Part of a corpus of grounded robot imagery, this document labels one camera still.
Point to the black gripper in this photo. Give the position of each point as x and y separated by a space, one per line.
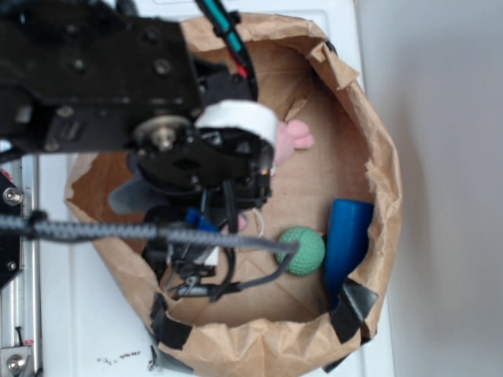
205 176

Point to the gray plush bunny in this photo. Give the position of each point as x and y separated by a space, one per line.
136 194

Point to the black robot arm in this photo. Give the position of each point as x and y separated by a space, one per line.
86 76

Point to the pink plush bunny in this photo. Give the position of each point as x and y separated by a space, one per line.
291 136

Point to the green dimpled ball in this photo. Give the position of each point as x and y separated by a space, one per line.
311 253

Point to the brown paper bag bin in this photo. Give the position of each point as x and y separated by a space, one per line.
284 328

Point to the blue plastic bottle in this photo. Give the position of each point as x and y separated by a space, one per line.
347 243

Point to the black metal bracket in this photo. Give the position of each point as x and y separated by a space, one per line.
11 200

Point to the aluminium frame rail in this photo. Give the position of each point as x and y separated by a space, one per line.
21 335

